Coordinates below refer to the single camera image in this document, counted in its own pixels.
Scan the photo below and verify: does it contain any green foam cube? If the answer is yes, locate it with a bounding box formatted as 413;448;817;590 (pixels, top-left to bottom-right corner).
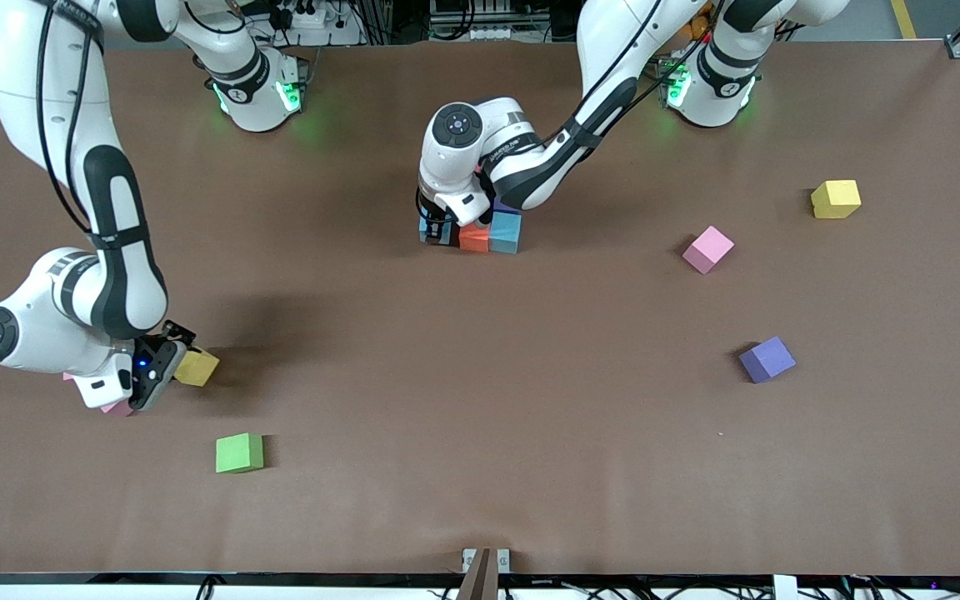
215;432;265;475

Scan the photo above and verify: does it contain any white table edge bracket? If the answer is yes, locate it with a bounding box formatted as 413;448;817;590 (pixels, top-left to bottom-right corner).
462;547;511;576

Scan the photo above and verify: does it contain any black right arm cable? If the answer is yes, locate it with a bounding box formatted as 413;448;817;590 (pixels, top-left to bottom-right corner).
34;0;106;238

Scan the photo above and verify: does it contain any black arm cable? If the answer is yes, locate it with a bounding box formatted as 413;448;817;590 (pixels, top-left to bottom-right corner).
34;0;106;238
480;0;727;180

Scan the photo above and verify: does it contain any cyan foam cube corner notch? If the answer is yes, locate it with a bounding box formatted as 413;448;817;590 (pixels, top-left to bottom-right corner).
488;208;523;255

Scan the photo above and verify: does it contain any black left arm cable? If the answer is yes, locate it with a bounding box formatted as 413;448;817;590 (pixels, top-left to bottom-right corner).
480;0;727;180

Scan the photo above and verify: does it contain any white power strip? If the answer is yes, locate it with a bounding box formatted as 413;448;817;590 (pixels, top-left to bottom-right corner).
276;0;339;31

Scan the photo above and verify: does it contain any brown pointed bar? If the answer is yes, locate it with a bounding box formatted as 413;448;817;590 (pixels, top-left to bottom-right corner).
457;547;502;600

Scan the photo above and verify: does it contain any yellow foam cube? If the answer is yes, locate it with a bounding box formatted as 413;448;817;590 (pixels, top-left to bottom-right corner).
176;348;221;388
810;179;863;220

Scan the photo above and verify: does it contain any orange yellow bag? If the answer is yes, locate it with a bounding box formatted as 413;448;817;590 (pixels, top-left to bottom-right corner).
680;4;714;43

